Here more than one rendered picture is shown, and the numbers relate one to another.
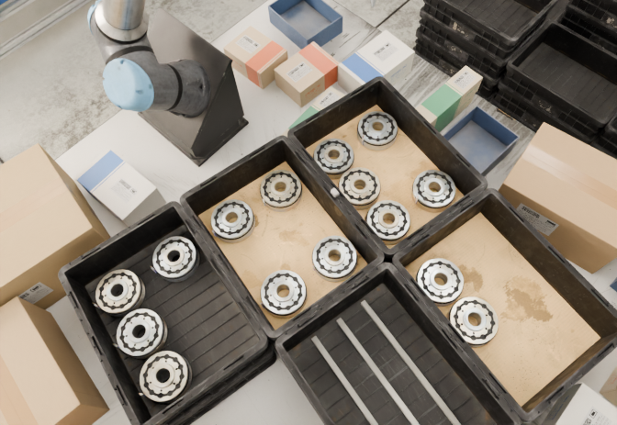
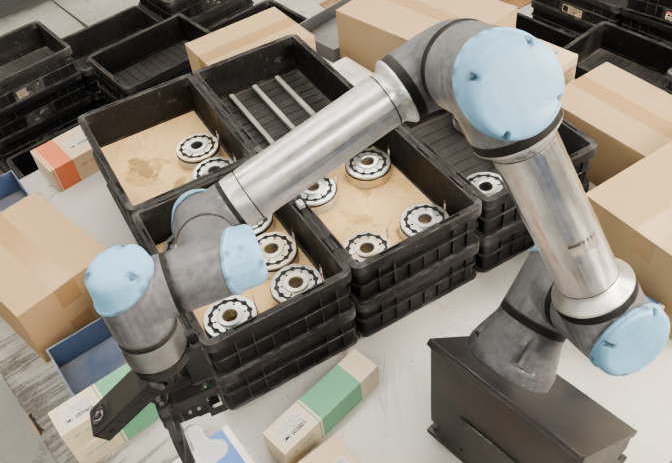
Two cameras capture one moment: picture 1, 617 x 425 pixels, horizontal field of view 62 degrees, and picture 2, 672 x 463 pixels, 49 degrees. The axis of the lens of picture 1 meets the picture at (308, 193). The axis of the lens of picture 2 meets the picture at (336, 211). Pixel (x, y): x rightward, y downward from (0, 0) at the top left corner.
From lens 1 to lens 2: 1.57 m
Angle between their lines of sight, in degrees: 72
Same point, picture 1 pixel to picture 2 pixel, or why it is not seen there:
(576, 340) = (118, 147)
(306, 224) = (341, 229)
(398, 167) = not seen: hidden behind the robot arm
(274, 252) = (377, 204)
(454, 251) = not seen: hidden behind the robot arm
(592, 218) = (40, 217)
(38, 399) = (584, 98)
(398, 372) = (273, 129)
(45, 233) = (639, 188)
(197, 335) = (452, 147)
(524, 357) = (166, 138)
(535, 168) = (64, 264)
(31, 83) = not seen: outside the picture
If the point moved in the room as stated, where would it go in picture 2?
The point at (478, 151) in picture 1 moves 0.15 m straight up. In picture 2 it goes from (102, 366) to (77, 323)
